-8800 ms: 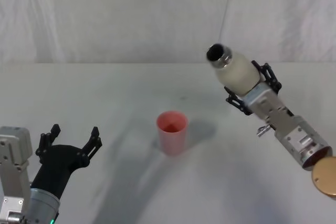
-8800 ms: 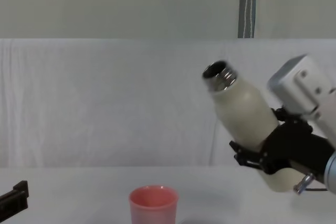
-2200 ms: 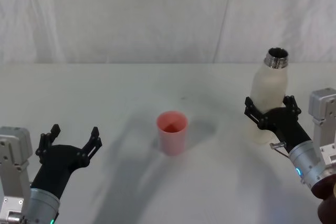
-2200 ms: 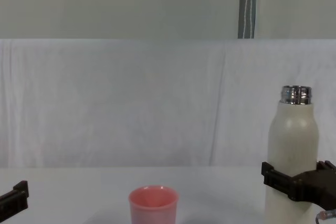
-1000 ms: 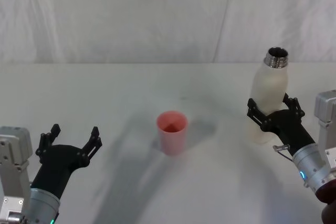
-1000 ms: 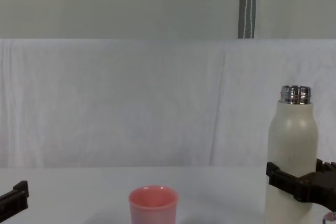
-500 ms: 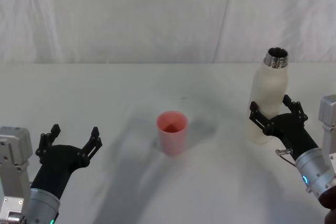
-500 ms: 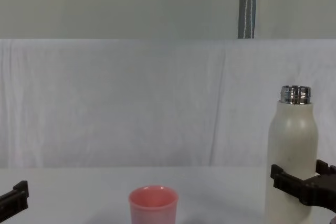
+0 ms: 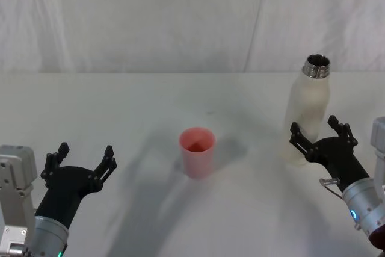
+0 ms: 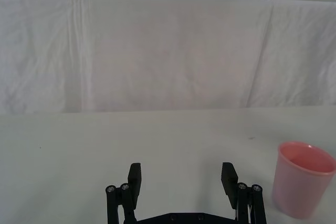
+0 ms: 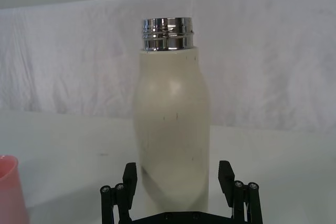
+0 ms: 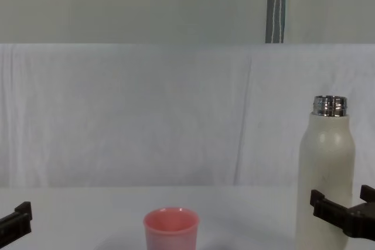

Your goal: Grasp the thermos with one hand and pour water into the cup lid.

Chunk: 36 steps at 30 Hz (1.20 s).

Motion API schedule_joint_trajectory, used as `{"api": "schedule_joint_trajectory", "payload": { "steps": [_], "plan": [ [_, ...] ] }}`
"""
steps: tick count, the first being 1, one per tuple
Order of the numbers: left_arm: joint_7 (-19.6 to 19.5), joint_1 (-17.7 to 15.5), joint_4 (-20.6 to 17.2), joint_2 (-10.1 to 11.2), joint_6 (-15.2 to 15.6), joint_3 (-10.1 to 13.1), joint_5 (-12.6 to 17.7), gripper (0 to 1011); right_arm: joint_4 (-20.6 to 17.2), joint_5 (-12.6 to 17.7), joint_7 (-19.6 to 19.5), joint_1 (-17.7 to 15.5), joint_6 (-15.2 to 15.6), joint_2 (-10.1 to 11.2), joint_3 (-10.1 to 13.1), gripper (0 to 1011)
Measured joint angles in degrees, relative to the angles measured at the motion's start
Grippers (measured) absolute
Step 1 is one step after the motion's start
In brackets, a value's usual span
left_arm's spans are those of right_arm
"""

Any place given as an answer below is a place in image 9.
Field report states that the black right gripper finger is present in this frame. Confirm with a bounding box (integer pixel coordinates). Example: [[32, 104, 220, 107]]
[[327, 114, 359, 149], [289, 122, 317, 164]]

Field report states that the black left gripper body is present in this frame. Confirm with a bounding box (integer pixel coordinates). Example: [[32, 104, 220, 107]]
[[34, 165, 103, 230]]

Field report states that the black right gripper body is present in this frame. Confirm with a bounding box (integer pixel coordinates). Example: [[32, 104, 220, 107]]
[[304, 136, 371, 194]]

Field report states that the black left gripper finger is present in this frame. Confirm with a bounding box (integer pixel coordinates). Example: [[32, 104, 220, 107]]
[[40, 141, 70, 188], [88, 144, 118, 186]]

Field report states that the cream vacuum bottle steel neck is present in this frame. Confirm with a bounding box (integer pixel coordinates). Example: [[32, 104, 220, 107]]
[[278, 54, 331, 167]]

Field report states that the white tablecloth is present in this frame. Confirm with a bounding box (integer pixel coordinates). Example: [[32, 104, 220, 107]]
[[0, 72, 385, 257]]

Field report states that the pink plastic cup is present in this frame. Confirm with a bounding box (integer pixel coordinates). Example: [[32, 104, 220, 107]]
[[179, 126, 217, 180]]

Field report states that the white curtain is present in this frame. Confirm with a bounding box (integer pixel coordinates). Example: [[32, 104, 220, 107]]
[[0, 0, 385, 75]]

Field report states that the thin dark cable silver plug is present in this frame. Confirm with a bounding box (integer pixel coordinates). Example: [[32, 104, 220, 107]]
[[318, 177, 346, 201]]

